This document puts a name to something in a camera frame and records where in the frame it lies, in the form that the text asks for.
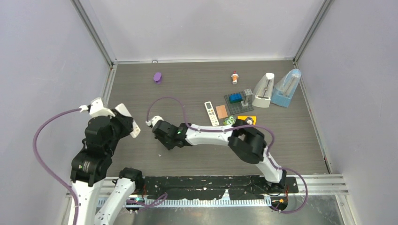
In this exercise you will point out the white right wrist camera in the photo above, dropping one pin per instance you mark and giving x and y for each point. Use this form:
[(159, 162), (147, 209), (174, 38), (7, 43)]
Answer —
[(153, 121)]

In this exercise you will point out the blue building brick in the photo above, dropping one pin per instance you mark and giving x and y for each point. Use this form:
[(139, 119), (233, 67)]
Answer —
[(235, 98)]

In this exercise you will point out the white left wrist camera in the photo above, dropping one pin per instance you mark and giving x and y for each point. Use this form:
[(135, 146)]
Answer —
[(96, 108)]

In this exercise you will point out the light blue metronome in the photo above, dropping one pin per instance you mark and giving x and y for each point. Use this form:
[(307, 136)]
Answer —
[(285, 88)]

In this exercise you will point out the brown cork square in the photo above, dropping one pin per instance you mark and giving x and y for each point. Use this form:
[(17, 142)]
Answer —
[(221, 112)]

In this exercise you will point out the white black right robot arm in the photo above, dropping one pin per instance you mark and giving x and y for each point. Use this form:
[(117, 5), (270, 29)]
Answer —
[(245, 140)]

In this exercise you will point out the small orange white bottle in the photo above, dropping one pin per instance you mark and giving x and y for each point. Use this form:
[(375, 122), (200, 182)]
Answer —
[(234, 77)]

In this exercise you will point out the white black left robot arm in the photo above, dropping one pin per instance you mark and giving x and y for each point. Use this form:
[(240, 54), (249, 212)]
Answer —
[(90, 165)]

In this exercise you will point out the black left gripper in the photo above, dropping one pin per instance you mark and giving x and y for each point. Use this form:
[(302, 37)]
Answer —
[(126, 121)]

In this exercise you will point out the purple plastic cap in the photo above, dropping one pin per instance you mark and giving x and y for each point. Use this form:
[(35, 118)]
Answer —
[(157, 78)]

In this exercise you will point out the white metronome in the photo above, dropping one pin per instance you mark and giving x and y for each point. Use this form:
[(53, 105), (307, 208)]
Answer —
[(263, 91)]

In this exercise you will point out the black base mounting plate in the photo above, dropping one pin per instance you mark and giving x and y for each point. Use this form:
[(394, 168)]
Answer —
[(243, 187)]

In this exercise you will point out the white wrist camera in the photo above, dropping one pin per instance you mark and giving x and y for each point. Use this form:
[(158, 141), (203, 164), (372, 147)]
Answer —
[(96, 108), (153, 121)]

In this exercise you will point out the green owl toy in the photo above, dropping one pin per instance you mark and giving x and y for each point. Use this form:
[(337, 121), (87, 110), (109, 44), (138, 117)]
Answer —
[(229, 120)]

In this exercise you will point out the slim white remote control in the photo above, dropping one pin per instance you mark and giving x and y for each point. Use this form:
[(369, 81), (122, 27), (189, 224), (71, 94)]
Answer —
[(211, 114)]

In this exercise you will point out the grey building block baseplate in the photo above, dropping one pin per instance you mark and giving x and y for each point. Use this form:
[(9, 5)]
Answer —
[(237, 108)]

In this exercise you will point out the yellow triangular wooden piece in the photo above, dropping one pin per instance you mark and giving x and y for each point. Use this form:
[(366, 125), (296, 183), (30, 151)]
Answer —
[(244, 117)]

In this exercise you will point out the white remote with red keypad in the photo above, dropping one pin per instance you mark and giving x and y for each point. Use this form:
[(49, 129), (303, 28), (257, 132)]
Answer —
[(129, 121)]

